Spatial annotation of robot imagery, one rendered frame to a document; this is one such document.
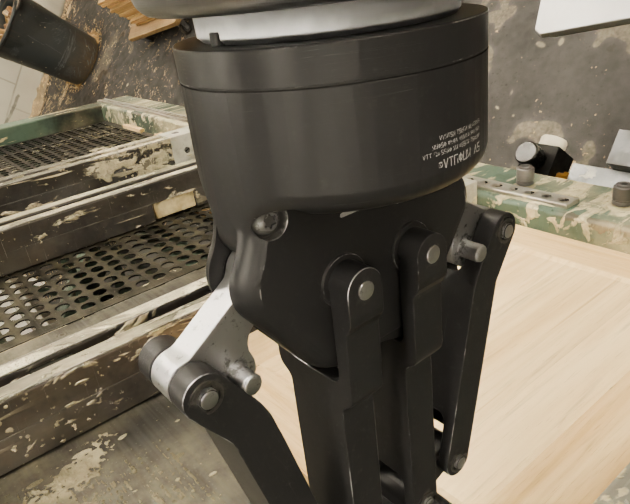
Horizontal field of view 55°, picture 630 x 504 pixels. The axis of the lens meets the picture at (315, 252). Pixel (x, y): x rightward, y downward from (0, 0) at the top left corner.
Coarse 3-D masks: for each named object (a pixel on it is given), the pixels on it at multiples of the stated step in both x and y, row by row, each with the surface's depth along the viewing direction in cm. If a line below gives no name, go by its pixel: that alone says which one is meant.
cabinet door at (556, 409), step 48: (528, 240) 78; (576, 240) 76; (528, 288) 68; (576, 288) 67; (624, 288) 66; (528, 336) 60; (576, 336) 59; (624, 336) 58; (288, 384) 57; (480, 384) 54; (528, 384) 53; (576, 384) 53; (624, 384) 51; (288, 432) 51; (480, 432) 49; (528, 432) 48; (576, 432) 47; (624, 432) 47; (480, 480) 44; (528, 480) 44; (576, 480) 43
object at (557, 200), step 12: (132, 108) 177; (144, 108) 174; (180, 120) 156; (480, 180) 89; (492, 180) 89; (504, 192) 85; (516, 192) 84; (528, 192) 84; (540, 192) 83; (552, 204) 79; (564, 204) 78
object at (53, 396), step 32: (192, 288) 65; (128, 320) 61; (160, 320) 60; (32, 352) 57; (64, 352) 57; (96, 352) 56; (128, 352) 57; (0, 384) 54; (32, 384) 52; (64, 384) 54; (96, 384) 56; (128, 384) 58; (0, 416) 51; (32, 416) 53; (64, 416) 55; (96, 416) 57; (0, 448) 52; (32, 448) 54
